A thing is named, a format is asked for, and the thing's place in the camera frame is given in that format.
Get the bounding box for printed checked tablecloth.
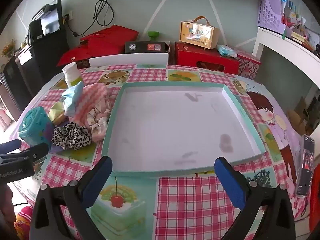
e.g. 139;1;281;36
10;64;315;240

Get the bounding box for purple file holder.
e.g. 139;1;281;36
257;0;287;33

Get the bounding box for blue face mask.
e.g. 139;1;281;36
61;81;84;117

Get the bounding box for black power cable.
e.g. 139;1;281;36
64;17;87;38

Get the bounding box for pink white zigzag towel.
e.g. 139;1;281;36
67;83;112;130

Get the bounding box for white medicine bottle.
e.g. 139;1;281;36
62;62;83;88

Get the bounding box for pink floral scrunchie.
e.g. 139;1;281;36
86;97;112;140

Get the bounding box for white desk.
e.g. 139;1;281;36
252;26;320;98

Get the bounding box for red stool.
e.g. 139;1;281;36
309;165;320;233

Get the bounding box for red box with handle cutout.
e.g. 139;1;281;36
174;42;240;75

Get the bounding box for blue wet wipes pack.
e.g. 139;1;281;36
216;44;238;58

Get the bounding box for smartphone on stand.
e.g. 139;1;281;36
295;134;315;197

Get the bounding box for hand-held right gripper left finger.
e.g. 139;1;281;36
29;156;113;240

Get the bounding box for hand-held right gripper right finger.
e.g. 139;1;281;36
214;157;297;240

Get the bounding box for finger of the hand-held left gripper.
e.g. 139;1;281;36
0;139;22;153
21;142;49;162

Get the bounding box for books and stationery pile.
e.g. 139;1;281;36
281;0;320;53

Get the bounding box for black labelled box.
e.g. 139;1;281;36
124;41;171;55

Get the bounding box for cardboard boxes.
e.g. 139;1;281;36
287;97;320;135

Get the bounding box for wooden music box with handle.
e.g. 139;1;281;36
179;16;220;50

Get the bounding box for black cabinet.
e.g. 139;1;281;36
0;37;70;123

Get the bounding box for teal shallow cardboard tray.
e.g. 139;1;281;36
101;81;266;178

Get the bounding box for green cloth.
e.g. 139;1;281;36
49;102;67;126

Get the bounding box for teal plastic cube toy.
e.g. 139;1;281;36
18;106;53;148

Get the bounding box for leopard print scrunchie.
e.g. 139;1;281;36
52;122;92;150

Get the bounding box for red patterned box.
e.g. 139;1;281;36
235;51;262;78

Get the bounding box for yellow artificial flowers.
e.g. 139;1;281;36
1;39;17;57

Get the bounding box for white chair back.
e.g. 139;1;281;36
88;52;168;68

